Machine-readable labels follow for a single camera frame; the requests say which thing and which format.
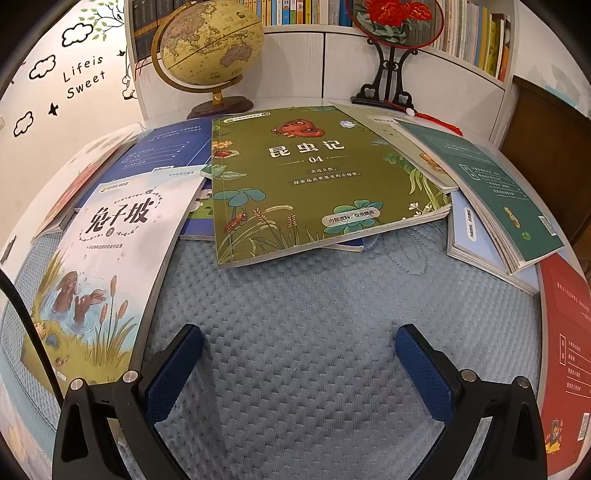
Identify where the set of wall decals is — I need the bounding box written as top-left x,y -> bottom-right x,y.
9,0 -> 139,139

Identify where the row of yellow orange books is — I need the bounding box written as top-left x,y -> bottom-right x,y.
263,0 -> 326,26

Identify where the pink book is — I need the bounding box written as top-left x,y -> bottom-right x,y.
30,134 -> 134,243

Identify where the olive green insect book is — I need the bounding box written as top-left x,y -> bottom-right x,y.
211,106 -> 452,269

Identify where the yellow desk globe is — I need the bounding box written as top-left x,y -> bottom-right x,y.
151,0 -> 265,121

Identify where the brown wooden cabinet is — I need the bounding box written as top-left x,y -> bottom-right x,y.
501,76 -> 591,245

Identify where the white rabbit book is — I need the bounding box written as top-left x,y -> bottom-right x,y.
16,164 -> 211,386

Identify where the light blue book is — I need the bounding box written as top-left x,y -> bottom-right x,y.
445,189 -> 541,296

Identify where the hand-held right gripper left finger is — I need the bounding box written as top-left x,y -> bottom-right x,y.
51,323 -> 205,480

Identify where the row of dark hardcover books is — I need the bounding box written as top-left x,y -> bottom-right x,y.
131,0 -> 185,61

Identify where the light blue quilted mat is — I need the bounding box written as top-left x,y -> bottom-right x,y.
0,217 -> 557,480

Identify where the red book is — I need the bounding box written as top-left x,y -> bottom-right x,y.
536,251 -> 591,467

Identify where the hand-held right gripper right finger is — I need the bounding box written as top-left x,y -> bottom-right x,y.
394,323 -> 551,480

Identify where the row of pale shelf books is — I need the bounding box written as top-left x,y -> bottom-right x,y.
339,0 -> 511,83

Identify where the dark blue book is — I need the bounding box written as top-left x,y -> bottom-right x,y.
76,117 -> 215,208

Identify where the white bookshelf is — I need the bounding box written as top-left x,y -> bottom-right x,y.
124,0 -> 520,139

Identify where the light green book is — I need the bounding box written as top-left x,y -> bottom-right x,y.
330,102 -> 460,192

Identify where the dark teal book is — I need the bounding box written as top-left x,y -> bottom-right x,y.
394,119 -> 571,275

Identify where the embroidered flower fan ornament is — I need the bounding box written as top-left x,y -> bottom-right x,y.
345,0 -> 448,109

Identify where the red tassel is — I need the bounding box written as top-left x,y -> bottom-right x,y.
406,107 -> 463,137

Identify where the black cable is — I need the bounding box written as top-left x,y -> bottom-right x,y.
0,268 -> 68,402

